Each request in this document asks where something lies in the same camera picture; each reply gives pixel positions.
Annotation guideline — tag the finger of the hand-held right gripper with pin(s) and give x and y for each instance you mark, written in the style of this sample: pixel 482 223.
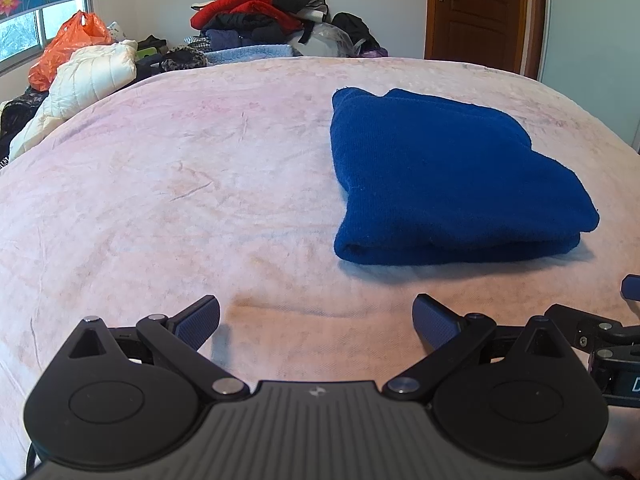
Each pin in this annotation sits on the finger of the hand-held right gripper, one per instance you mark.
pixel 632 287
pixel 592 330

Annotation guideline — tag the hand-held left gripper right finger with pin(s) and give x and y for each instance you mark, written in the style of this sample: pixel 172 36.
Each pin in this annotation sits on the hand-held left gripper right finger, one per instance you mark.
pixel 435 321

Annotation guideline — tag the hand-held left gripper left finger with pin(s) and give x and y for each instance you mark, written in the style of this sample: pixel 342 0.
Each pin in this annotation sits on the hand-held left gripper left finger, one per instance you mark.
pixel 197 320

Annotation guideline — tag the blue beaded knit sweater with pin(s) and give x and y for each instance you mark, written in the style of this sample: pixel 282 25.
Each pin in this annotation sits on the blue beaded knit sweater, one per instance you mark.
pixel 450 185

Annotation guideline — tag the pile of dark clothes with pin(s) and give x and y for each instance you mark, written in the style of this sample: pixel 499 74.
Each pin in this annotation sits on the pile of dark clothes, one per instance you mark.
pixel 250 25

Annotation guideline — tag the pink plush bed blanket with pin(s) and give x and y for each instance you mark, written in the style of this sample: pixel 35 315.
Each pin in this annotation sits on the pink plush bed blanket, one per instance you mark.
pixel 175 185

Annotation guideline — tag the leopard print cloth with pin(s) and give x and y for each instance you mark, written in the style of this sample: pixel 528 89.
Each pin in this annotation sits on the leopard print cloth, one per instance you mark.
pixel 182 60

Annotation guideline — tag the white puffer jacket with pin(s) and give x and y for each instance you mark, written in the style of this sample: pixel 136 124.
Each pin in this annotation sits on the white puffer jacket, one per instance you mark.
pixel 85 80

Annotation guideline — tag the light blue towel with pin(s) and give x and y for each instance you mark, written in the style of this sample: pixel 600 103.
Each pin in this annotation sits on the light blue towel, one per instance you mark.
pixel 250 54

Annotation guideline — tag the black lace cloth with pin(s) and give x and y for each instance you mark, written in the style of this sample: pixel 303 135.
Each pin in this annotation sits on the black lace cloth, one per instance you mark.
pixel 20 115

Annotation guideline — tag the green plastic item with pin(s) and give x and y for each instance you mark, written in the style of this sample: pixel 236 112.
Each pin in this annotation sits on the green plastic item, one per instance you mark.
pixel 146 52

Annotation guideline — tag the purple cloth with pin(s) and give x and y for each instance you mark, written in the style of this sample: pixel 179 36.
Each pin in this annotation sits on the purple cloth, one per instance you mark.
pixel 375 53

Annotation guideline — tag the grey floral pillow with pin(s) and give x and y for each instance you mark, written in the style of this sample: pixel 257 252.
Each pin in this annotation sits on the grey floral pillow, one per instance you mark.
pixel 116 32

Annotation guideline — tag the orange plastic bag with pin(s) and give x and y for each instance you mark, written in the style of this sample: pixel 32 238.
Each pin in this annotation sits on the orange plastic bag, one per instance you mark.
pixel 65 50

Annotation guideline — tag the clear plastic bag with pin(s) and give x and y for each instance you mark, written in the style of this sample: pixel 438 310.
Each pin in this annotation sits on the clear plastic bag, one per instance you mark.
pixel 325 40

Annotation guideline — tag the black bag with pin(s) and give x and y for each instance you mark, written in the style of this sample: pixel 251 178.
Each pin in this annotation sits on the black bag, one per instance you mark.
pixel 352 27

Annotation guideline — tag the brown wooden door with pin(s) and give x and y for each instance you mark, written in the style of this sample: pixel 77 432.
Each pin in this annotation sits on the brown wooden door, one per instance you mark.
pixel 475 10

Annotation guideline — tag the red garment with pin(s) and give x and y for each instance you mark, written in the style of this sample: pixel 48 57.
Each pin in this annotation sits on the red garment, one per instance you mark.
pixel 235 5

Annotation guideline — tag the window with metal frame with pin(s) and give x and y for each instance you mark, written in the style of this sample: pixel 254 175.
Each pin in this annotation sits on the window with metal frame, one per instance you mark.
pixel 25 35

